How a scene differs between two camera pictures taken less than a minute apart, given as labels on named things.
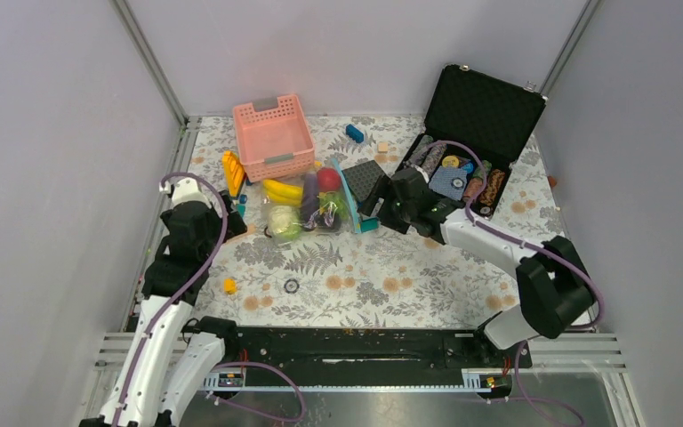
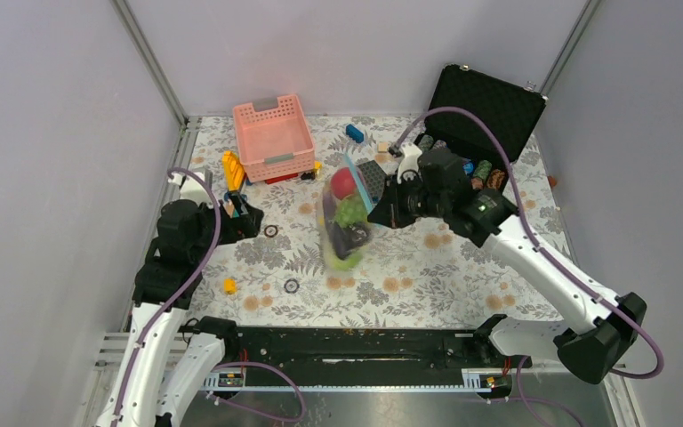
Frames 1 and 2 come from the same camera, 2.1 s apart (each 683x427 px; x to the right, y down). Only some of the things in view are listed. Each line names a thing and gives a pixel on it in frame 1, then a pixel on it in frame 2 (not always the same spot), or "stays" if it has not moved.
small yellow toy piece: (229, 286) stays
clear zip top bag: (320, 201) → (346, 217)
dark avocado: (310, 196) → (346, 239)
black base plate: (373, 350) stays
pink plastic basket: (274, 142) stays
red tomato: (328, 180) → (342, 182)
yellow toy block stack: (234, 172) stays
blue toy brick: (354, 133) stays
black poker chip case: (476, 127) stays
